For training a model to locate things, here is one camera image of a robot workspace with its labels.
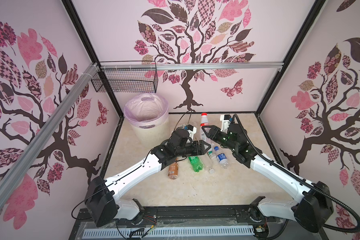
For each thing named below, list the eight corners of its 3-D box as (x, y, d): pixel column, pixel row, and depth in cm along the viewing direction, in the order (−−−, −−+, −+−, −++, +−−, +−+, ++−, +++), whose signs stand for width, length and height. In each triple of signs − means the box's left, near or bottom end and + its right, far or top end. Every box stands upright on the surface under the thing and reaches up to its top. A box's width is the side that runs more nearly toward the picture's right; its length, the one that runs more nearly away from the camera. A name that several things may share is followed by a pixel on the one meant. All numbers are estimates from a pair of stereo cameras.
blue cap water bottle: (221, 170, 90) (223, 166, 87) (212, 150, 99) (213, 147, 96) (228, 168, 91) (230, 164, 88) (218, 149, 100) (220, 145, 96)
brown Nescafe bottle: (168, 179, 87) (167, 175, 83) (169, 166, 93) (168, 162, 89) (178, 179, 87) (177, 175, 83) (178, 166, 93) (178, 162, 89)
